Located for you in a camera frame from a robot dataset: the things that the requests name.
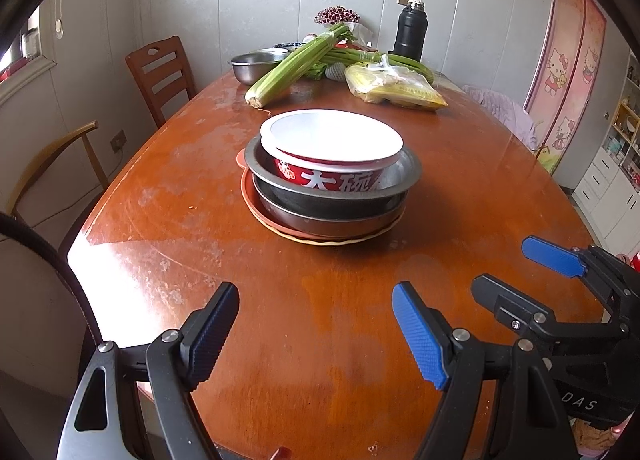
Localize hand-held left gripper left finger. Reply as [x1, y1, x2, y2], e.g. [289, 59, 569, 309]
[56, 281, 240, 460]

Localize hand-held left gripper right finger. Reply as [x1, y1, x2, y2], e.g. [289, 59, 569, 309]
[391, 281, 573, 460]

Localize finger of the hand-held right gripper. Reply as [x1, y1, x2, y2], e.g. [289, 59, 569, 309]
[471, 274, 632, 357]
[521, 235, 640, 326]

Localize round steel pan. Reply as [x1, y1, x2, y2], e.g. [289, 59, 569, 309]
[246, 141, 423, 205]
[252, 175, 408, 239]

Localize red instant noodle bowl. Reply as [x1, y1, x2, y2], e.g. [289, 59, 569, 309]
[272, 160, 390, 196]

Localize wide white disposable bowl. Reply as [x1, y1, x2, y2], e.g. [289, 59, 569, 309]
[259, 109, 404, 171]

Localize white display cabinet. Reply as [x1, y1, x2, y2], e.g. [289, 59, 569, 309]
[572, 53, 640, 256]

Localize pale purple cloth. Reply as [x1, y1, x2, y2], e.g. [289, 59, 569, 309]
[462, 84, 543, 151]

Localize pink cartoon cat wardrobe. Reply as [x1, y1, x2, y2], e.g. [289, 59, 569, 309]
[522, 0, 608, 176]

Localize plastic bag of corn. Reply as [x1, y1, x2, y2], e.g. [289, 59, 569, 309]
[345, 54, 448, 114]

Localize curved back chair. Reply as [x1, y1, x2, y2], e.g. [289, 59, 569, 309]
[0, 120, 113, 251]

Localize black thermos bottle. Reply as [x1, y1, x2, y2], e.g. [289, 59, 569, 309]
[392, 0, 430, 64]

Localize steel basin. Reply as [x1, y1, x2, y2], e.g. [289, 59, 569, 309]
[229, 51, 291, 86]

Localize thick celery bunch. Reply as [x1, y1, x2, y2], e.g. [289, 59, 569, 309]
[244, 23, 356, 108]

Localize thin celery stalks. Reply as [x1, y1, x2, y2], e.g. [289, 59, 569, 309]
[320, 48, 435, 84]

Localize slatted wooden chair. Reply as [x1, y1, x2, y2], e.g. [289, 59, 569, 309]
[125, 35, 198, 130]

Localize clear plastic wrap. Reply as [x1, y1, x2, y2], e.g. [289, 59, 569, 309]
[350, 23, 376, 48]

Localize dried flower bouquet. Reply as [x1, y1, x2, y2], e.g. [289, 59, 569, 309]
[314, 5, 362, 26]

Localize window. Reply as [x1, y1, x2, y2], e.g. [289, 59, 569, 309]
[0, 5, 56, 86]

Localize black cable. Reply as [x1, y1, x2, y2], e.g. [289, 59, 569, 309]
[0, 213, 98, 346]

